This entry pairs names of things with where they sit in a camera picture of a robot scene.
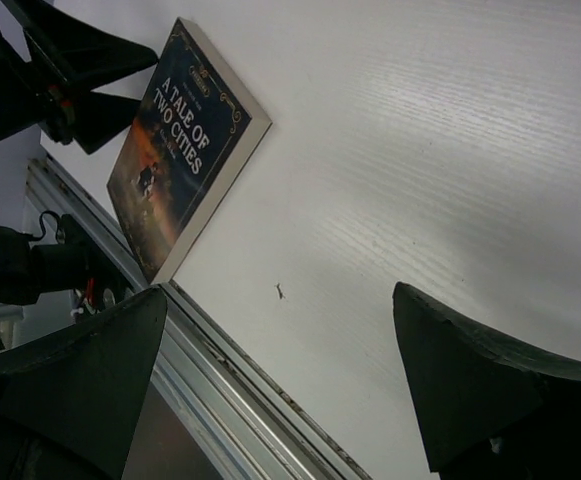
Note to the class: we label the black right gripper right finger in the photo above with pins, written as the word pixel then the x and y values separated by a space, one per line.
pixel 488 405

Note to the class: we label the aluminium mounting rail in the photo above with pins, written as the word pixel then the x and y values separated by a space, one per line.
pixel 247 425

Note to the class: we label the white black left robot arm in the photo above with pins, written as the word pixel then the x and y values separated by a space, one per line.
pixel 29 267

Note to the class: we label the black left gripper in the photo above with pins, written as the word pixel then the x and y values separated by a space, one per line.
pixel 78 56

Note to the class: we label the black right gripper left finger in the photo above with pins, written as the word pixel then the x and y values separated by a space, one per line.
pixel 70 401

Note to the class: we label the Tale of Two Cities book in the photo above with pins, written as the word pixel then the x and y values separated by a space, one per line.
pixel 196 128

